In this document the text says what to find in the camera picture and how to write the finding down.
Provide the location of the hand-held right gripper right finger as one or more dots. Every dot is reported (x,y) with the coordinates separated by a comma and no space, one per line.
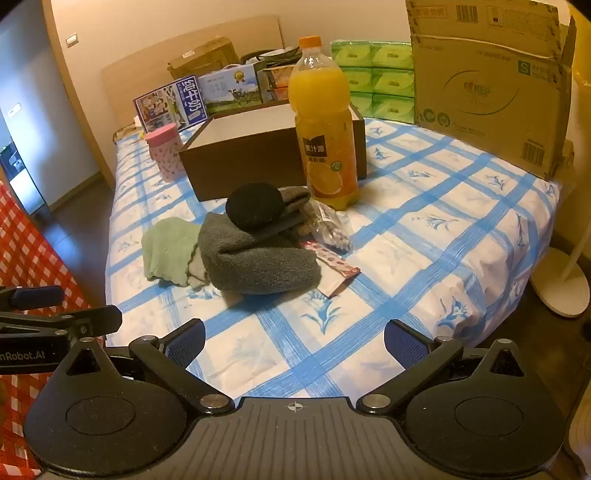
(406,344)

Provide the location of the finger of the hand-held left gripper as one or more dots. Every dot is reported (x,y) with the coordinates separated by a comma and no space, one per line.
(37,297)
(87,321)

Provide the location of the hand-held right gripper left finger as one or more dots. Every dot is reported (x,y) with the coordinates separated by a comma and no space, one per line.
(189,339)

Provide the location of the green cloth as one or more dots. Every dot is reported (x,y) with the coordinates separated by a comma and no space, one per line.
(166,249)

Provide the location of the pink and white packet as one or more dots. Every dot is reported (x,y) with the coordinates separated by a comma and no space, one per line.
(334,270)

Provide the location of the grey towel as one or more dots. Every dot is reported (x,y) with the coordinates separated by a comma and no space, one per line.
(258,263)

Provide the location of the clear snack bag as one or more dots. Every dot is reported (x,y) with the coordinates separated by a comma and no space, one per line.
(328,226)

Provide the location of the brown cardboard box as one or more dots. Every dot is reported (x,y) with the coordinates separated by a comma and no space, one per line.
(240,161)

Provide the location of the red checked cloth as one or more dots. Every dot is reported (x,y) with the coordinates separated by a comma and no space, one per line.
(27,258)

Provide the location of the blue checked bed sheet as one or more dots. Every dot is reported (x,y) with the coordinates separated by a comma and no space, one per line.
(415,221)

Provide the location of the white fan stand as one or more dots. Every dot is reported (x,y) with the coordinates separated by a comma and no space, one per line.
(561,295)

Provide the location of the pink lidded cup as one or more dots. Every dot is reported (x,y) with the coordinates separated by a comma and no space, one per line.
(165,154)

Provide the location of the orange juice bottle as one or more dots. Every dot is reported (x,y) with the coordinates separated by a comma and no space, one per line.
(325,138)

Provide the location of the blue milk carton box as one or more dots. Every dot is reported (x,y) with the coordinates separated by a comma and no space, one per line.
(171,106)

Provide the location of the wooden headboard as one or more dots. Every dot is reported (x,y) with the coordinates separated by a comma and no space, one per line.
(138,74)

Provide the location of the green and white cow box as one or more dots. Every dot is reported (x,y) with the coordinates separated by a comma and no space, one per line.
(231,90)

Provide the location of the orange snack box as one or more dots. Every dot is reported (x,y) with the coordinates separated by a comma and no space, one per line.
(277,76)
(277,94)

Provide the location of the stack of green tissue packs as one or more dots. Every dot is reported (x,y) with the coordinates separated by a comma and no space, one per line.
(378,78)

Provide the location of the large open cardboard box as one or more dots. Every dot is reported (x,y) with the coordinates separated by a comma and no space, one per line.
(485,87)

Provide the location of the small brown shipping box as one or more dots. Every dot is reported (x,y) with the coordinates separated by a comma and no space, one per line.
(203,57)

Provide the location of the black bag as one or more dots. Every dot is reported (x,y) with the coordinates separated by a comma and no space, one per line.
(272,56)

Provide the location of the wooden door frame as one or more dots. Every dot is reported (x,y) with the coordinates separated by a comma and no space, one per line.
(74,83)

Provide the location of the white wall switch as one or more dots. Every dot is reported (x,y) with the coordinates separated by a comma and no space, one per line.
(71,40)

